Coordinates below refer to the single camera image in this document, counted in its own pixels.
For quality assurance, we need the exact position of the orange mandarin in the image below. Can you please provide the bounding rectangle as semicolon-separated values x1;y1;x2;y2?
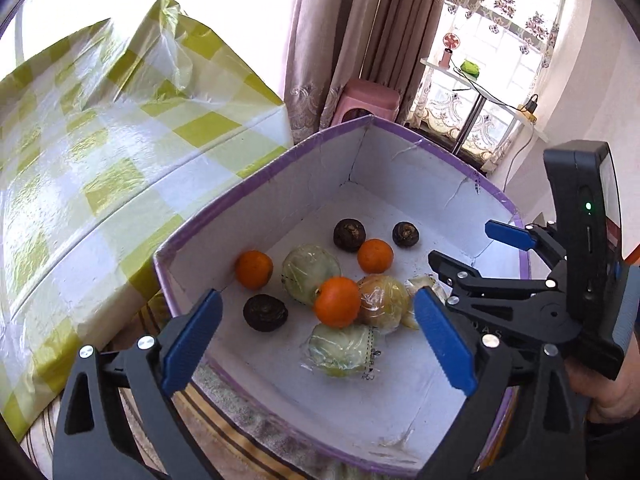
235;250;275;291
357;238;394;275
314;276;362;329

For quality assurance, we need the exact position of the striped towel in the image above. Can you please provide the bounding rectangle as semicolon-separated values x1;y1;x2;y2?
100;290;361;480

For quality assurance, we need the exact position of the plastic-wrapped yellow pear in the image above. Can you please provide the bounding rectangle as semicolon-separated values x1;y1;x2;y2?
356;273;412;336

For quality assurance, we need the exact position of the plastic-wrapped tan pear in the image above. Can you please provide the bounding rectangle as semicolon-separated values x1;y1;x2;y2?
402;274;448;331

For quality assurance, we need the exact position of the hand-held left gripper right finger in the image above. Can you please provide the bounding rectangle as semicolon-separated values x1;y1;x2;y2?
412;286;591;480

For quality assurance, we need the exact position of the white side table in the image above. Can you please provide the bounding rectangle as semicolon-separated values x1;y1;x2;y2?
420;55;551;156

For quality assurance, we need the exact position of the purple-rimmed white cardboard box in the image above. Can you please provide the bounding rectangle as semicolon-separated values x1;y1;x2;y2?
152;115;531;478

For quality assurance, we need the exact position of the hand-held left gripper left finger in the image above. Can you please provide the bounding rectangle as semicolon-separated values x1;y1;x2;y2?
52;287;224;480

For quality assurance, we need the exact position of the white lace curtain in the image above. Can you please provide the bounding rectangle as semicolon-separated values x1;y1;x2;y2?
405;0;566;166

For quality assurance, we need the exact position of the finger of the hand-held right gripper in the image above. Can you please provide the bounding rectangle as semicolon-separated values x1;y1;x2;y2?
484;219;571;291
428;250;562;312

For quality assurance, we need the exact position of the small pink fan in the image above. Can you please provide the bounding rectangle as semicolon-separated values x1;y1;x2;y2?
439;32;461;68

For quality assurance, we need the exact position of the pink plastic stool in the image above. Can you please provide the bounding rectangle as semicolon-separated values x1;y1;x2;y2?
332;78;401;128

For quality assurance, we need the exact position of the plastic-wrapped green fruit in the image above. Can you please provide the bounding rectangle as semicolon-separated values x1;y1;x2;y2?
281;244;343;307
305;323;378;380

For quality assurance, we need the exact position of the person's right hand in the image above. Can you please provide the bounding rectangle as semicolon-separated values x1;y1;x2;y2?
566;359;640;425

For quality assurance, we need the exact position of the yellow checked plastic tablecloth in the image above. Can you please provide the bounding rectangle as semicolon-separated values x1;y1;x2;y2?
0;0;293;441

